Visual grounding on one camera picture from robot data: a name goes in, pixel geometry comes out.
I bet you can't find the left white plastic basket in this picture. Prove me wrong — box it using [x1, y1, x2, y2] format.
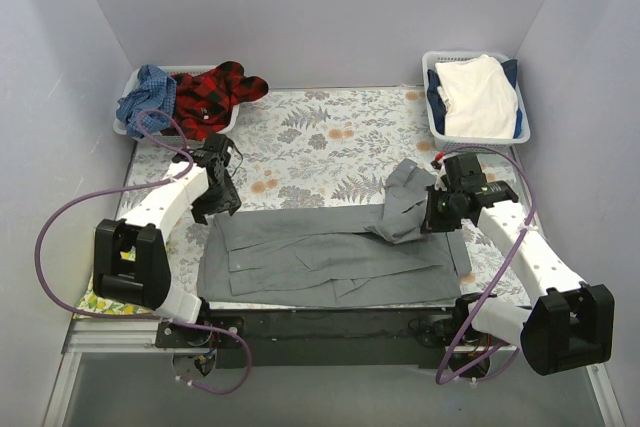
[113, 65, 241, 141]

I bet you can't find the blue checked shirt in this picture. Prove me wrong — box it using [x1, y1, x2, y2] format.
[115, 64, 177, 138]

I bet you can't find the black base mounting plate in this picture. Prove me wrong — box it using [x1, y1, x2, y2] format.
[154, 307, 516, 371]

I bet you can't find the red black plaid shirt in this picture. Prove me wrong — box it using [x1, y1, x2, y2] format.
[172, 61, 269, 141]

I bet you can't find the aluminium frame rail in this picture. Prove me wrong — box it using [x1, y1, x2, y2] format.
[45, 320, 625, 426]

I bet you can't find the grey long sleeve shirt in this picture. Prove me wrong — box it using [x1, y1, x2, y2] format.
[197, 159, 471, 308]

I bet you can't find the white folded shirt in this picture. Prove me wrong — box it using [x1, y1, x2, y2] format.
[433, 53, 519, 139]

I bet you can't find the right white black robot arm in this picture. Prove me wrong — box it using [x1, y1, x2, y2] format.
[423, 149, 615, 377]

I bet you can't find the lemon print cloth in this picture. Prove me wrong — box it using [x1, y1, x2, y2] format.
[73, 276, 152, 319]

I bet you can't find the dark blue folded garment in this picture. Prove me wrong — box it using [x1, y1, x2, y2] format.
[426, 59, 526, 138]

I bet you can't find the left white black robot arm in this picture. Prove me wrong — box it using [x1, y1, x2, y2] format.
[92, 133, 241, 347]

